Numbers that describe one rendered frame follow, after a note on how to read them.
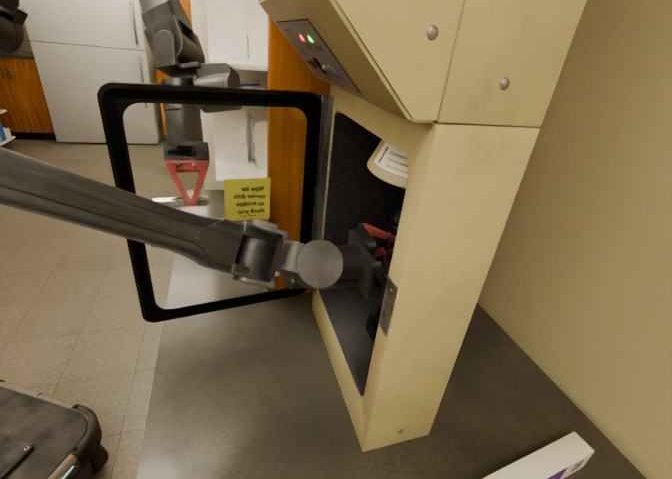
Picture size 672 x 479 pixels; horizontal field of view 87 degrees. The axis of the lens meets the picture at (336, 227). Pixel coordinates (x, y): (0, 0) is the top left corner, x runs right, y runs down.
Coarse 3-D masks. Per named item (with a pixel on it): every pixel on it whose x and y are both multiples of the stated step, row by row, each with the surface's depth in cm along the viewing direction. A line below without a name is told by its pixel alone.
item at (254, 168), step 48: (144, 144) 49; (192, 144) 51; (240, 144) 54; (288, 144) 57; (144, 192) 52; (192, 192) 55; (240, 192) 58; (288, 192) 61; (192, 288) 62; (240, 288) 67
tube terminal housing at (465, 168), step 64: (512, 0) 26; (576, 0) 28; (512, 64) 29; (384, 128) 39; (448, 128) 30; (512, 128) 32; (448, 192) 33; (512, 192) 35; (448, 256) 37; (320, 320) 71; (448, 320) 42; (384, 384) 45
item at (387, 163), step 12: (384, 144) 45; (372, 156) 48; (384, 156) 44; (396, 156) 43; (372, 168) 46; (384, 168) 44; (396, 168) 42; (408, 168) 41; (384, 180) 43; (396, 180) 42
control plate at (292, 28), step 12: (288, 24) 41; (300, 24) 35; (288, 36) 47; (312, 36) 35; (300, 48) 46; (312, 48) 40; (324, 48) 34; (312, 60) 45; (324, 60) 39; (336, 60) 34; (348, 84) 38
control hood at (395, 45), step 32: (288, 0) 33; (320, 0) 25; (352, 0) 23; (384, 0) 24; (416, 0) 24; (448, 0) 25; (320, 32) 31; (352, 32) 24; (384, 32) 25; (416, 32) 25; (448, 32) 26; (352, 64) 30; (384, 64) 26; (416, 64) 26; (448, 64) 27; (384, 96) 29; (416, 96) 28
